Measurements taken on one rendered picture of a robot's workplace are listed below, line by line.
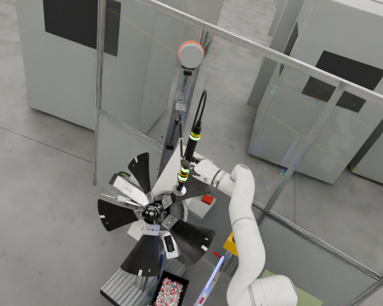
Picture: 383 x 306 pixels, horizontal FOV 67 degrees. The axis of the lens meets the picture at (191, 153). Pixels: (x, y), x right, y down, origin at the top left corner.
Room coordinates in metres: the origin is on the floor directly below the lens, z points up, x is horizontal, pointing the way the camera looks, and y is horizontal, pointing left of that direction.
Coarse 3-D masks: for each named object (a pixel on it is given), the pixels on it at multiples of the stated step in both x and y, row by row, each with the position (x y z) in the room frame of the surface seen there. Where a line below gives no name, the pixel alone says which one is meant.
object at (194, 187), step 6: (192, 180) 1.21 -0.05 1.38; (198, 180) 1.20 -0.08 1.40; (186, 186) 1.18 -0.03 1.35; (192, 186) 1.17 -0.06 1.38; (198, 186) 1.16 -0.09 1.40; (204, 186) 1.16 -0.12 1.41; (186, 192) 1.14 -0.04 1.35; (192, 192) 1.13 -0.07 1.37; (198, 192) 1.13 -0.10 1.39; (204, 192) 1.12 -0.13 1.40; (174, 198) 1.12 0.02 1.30; (180, 198) 1.11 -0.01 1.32; (186, 198) 1.10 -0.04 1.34
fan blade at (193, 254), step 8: (176, 224) 1.04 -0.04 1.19; (184, 224) 1.05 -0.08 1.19; (192, 224) 1.07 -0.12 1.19; (176, 232) 0.99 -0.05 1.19; (184, 232) 1.00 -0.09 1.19; (192, 232) 1.01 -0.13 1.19; (200, 232) 1.02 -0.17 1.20; (208, 232) 1.03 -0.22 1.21; (176, 240) 0.94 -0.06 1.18; (184, 240) 0.95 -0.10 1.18; (192, 240) 0.96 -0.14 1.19; (200, 240) 0.97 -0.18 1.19; (208, 240) 0.98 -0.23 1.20; (184, 248) 0.91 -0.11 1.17; (192, 248) 0.92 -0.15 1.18; (200, 248) 0.93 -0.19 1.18; (208, 248) 0.94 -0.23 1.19; (192, 256) 0.89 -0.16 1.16; (200, 256) 0.90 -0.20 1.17; (192, 264) 0.85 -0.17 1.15
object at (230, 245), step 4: (232, 232) 1.20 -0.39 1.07; (232, 236) 1.16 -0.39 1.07; (228, 240) 1.13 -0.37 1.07; (232, 240) 1.13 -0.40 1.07; (224, 244) 1.13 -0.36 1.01; (228, 244) 1.12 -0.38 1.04; (232, 244) 1.11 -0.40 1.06; (228, 248) 1.12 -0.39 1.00; (232, 248) 1.11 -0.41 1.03; (232, 252) 1.11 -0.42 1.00; (236, 252) 1.10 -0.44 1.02
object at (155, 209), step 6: (150, 204) 1.06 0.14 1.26; (156, 204) 1.07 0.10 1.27; (144, 210) 1.04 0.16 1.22; (150, 210) 1.05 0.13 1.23; (156, 210) 1.04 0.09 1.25; (162, 210) 1.06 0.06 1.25; (168, 210) 1.12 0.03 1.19; (144, 216) 1.02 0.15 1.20; (150, 216) 1.03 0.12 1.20; (156, 216) 1.02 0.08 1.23; (162, 216) 1.03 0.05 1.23; (150, 222) 1.00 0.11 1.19; (156, 222) 1.00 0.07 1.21
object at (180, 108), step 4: (176, 104) 1.66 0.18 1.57; (180, 104) 1.67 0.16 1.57; (184, 104) 1.69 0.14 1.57; (176, 108) 1.61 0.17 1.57; (180, 108) 1.62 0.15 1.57; (184, 108) 1.64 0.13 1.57; (176, 112) 1.60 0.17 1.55; (180, 112) 1.60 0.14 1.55; (184, 112) 1.61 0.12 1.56; (176, 116) 1.60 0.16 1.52; (184, 116) 1.61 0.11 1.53
